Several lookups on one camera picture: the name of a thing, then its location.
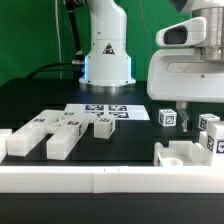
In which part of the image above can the black cable on table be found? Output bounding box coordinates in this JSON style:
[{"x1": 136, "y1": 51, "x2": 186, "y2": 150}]
[{"x1": 25, "y1": 60, "x2": 88, "y2": 80}]

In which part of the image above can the white fence rail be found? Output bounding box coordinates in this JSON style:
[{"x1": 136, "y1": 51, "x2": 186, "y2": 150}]
[
  {"x1": 0, "y1": 166, "x2": 224, "y2": 193},
  {"x1": 0, "y1": 129, "x2": 12, "y2": 163}
]

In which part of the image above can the white chair back part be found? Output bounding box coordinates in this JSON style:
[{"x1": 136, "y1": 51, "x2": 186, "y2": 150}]
[{"x1": 6, "y1": 110, "x2": 97, "y2": 160}]

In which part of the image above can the white front fence rail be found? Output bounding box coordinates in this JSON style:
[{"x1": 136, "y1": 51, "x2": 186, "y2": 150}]
[{"x1": 0, "y1": 166, "x2": 224, "y2": 193}]

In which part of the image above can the white left fence rail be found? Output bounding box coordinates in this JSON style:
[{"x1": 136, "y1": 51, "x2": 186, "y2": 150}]
[{"x1": 0, "y1": 129, "x2": 12, "y2": 163}]

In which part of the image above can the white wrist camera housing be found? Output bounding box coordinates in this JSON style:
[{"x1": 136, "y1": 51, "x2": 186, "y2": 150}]
[{"x1": 156, "y1": 17, "x2": 207, "y2": 48}]

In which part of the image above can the white tagged cube far right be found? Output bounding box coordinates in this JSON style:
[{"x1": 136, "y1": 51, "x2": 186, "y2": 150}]
[{"x1": 198, "y1": 113, "x2": 220, "y2": 131}]

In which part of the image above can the white chair seat plate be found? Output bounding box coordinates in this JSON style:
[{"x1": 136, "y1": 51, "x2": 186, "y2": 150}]
[{"x1": 153, "y1": 141, "x2": 211, "y2": 167}]

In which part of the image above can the paper sheet with tags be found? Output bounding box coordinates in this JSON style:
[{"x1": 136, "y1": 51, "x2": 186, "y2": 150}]
[{"x1": 65, "y1": 104, "x2": 150, "y2": 120}]

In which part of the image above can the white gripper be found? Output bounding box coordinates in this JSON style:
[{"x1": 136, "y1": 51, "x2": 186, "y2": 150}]
[{"x1": 147, "y1": 48, "x2": 224, "y2": 132}]

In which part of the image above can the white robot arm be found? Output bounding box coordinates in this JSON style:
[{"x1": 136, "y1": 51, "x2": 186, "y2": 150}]
[{"x1": 64, "y1": 0, "x2": 224, "y2": 124}]

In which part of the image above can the white tagged cube middle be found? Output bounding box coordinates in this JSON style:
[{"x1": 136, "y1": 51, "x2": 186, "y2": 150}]
[{"x1": 158, "y1": 109, "x2": 177, "y2": 127}]

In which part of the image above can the white tagged cube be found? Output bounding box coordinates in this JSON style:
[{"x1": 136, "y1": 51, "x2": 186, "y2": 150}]
[
  {"x1": 158, "y1": 109, "x2": 177, "y2": 127},
  {"x1": 198, "y1": 113, "x2": 220, "y2": 131}
]

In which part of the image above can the white hanging cable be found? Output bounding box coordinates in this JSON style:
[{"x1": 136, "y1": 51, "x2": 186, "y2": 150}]
[{"x1": 54, "y1": 0, "x2": 64, "y2": 80}]

